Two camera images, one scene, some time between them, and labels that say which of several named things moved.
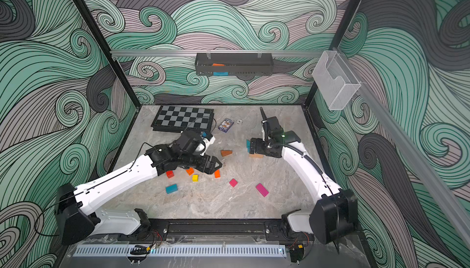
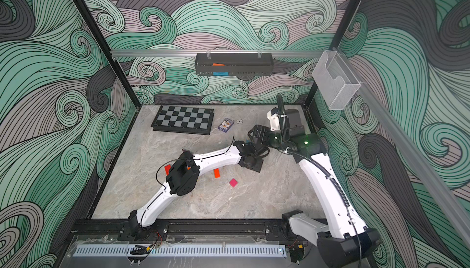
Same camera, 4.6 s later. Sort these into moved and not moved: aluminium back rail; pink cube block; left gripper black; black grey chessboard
Moved: left gripper black
Not moved: aluminium back rail; pink cube block; black grey chessboard
